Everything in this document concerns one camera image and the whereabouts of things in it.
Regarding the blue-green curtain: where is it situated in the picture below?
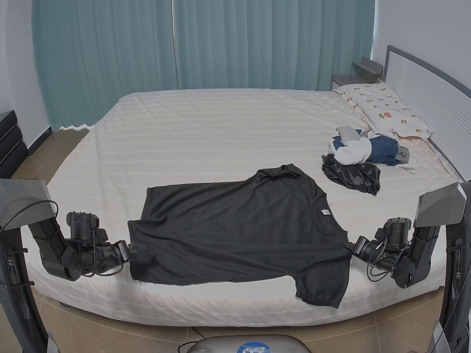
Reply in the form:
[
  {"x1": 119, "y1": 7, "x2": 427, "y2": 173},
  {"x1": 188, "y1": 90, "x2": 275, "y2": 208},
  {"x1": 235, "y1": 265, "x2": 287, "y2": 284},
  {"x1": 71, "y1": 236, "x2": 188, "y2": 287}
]
[
  {"x1": 172, "y1": 0, "x2": 377, "y2": 92},
  {"x1": 32, "y1": 0, "x2": 177, "y2": 132}
]

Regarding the pile of clothes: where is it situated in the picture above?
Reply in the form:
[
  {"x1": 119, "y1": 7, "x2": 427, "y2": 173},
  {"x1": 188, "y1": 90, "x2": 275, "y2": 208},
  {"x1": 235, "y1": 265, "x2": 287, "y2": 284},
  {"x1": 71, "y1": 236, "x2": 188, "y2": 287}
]
[{"x1": 328, "y1": 125, "x2": 418, "y2": 176}]

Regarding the black T-shirt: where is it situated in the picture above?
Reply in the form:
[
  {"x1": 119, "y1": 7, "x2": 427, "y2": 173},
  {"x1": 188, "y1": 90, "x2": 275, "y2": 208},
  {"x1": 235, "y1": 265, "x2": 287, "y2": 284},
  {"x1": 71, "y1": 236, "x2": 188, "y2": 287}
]
[{"x1": 127, "y1": 163, "x2": 349, "y2": 309}]

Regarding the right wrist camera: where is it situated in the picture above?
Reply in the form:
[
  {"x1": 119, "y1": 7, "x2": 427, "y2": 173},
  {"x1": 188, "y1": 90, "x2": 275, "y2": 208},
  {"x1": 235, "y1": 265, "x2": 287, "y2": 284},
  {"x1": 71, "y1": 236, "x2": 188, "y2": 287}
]
[{"x1": 383, "y1": 217, "x2": 411, "y2": 248}]

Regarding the grey bedside table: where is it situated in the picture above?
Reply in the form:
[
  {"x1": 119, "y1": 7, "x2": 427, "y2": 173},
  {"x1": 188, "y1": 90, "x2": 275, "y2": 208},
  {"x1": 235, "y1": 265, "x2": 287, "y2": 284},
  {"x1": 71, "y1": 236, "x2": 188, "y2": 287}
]
[{"x1": 332, "y1": 57, "x2": 385, "y2": 87}]

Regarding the black chest of drawers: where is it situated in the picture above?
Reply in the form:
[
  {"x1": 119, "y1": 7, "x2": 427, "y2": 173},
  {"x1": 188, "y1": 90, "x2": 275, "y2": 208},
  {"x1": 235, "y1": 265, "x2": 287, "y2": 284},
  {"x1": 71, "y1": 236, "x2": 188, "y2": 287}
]
[{"x1": 0, "y1": 110, "x2": 32, "y2": 180}]

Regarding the bed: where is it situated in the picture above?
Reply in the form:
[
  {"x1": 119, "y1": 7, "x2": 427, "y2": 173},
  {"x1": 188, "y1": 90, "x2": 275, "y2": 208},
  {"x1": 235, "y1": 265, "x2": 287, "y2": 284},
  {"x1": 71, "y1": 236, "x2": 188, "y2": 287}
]
[{"x1": 27, "y1": 44, "x2": 471, "y2": 327}]

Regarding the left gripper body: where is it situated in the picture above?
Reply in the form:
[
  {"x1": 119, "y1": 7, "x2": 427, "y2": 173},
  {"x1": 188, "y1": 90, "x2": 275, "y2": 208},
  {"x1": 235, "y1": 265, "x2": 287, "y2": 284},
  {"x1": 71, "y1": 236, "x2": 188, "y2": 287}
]
[{"x1": 99, "y1": 240, "x2": 140, "y2": 271}]

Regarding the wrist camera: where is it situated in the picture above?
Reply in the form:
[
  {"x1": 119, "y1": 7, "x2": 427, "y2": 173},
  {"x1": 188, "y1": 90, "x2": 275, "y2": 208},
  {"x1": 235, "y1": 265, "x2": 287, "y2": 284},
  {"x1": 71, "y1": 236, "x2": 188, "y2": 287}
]
[
  {"x1": 383, "y1": 217, "x2": 411, "y2": 248},
  {"x1": 66, "y1": 211, "x2": 100, "y2": 240}
]

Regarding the white printed pillow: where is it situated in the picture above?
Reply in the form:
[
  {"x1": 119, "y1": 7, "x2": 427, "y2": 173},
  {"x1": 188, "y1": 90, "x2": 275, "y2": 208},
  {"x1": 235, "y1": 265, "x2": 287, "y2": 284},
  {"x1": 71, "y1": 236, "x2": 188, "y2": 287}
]
[{"x1": 333, "y1": 82, "x2": 434, "y2": 139}]

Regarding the black shiny garment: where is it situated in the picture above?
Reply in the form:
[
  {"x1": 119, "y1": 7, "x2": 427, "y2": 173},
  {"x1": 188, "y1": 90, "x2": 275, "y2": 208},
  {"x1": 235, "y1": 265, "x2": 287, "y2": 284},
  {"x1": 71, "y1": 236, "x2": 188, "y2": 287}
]
[{"x1": 321, "y1": 153, "x2": 382, "y2": 196}]

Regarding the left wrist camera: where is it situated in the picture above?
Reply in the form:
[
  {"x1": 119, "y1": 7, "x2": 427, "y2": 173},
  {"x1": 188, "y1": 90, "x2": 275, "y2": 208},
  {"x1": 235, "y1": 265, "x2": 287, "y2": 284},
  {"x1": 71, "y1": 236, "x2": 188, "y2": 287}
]
[{"x1": 66, "y1": 211, "x2": 100, "y2": 240}]

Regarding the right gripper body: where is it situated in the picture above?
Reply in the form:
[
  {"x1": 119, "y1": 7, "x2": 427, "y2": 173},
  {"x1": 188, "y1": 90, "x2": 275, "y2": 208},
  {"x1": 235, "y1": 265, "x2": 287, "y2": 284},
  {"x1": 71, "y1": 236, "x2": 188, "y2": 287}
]
[{"x1": 351, "y1": 236, "x2": 385, "y2": 263}]

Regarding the black cable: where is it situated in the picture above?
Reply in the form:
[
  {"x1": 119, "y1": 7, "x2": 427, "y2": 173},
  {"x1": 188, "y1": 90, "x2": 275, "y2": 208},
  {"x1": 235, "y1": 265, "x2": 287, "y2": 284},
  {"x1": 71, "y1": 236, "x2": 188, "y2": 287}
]
[
  {"x1": 0, "y1": 199, "x2": 59, "y2": 233},
  {"x1": 178, "y1": 326, "x2": 207, "y2": 353}
]

